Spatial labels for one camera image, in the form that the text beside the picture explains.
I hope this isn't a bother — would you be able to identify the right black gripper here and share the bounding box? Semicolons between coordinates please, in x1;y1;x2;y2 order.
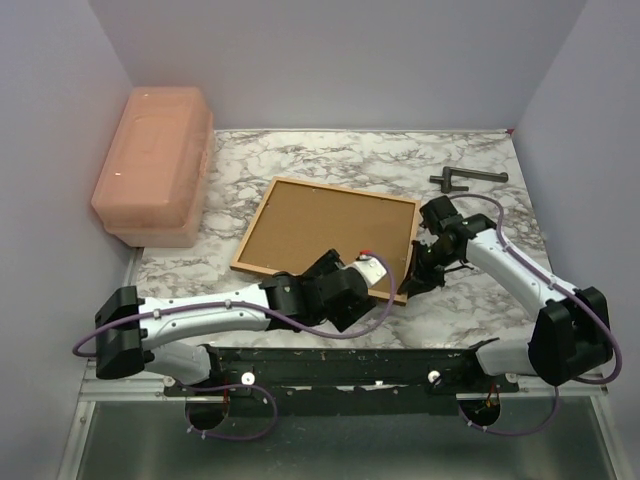
401;240;459;297

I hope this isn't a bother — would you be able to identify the pink plastic storage box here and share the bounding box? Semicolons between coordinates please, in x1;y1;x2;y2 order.
91;87;214;248

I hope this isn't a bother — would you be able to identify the brown wooden picture frame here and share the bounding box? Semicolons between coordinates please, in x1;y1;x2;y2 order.
229;175;422;307

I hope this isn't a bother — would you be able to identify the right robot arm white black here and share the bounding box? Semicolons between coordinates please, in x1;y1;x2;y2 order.
398;196;622;392

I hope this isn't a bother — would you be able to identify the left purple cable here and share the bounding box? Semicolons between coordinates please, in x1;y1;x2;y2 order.
73;252;401;441

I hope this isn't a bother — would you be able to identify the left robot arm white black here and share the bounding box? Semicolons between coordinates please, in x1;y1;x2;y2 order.
95;250;387;395

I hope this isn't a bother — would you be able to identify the brown frame backing board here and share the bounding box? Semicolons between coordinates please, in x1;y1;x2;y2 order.
238;180;415;296

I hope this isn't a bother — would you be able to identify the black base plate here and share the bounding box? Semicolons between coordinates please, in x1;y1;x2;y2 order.
164;347;519;416

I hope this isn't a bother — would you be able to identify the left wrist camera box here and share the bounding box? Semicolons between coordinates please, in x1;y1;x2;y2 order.
348;250;387;289

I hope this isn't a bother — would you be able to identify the aluminium rail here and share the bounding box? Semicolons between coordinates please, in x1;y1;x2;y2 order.
80;362;609;401

